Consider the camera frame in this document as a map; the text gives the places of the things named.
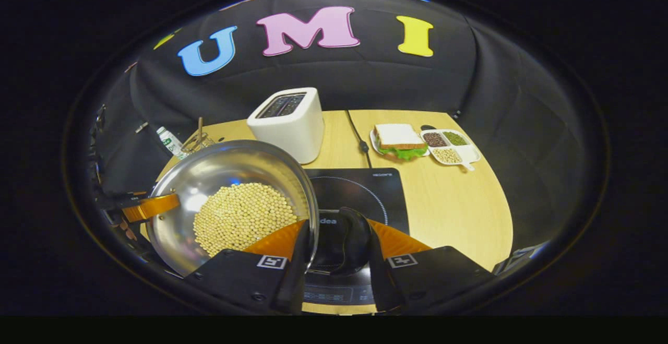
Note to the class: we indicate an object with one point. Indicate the pile of soybeans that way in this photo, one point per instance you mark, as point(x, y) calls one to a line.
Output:
point(240, 216)

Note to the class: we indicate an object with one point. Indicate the stainless steel pot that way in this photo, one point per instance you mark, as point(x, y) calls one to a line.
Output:
point(209, 172)

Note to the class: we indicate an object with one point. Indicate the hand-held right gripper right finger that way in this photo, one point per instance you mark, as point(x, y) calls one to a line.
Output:
point(433, 279)

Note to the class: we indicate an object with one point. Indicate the white divided dish of beans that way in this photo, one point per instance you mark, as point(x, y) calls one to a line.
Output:
point(449, 148)

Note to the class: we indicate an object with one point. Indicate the sandwich with lettuce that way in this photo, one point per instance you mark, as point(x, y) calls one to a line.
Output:
point(396, 136)

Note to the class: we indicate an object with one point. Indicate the black induction cooktop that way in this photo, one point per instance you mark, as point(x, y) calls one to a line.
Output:
point(365, 192)

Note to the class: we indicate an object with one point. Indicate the small grey clip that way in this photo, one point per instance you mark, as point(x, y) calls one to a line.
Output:
point(141, 126)

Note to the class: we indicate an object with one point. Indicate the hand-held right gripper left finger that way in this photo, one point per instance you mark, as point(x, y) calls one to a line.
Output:
point(245, 281)

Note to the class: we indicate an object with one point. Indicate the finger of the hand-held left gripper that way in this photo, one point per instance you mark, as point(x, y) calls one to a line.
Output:
point(154, 205)

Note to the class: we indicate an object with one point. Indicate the white plastic bottle green label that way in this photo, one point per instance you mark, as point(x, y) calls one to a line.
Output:
point(169, 141)

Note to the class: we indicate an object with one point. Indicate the white toaster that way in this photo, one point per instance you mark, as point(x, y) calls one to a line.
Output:
point(292, 130)

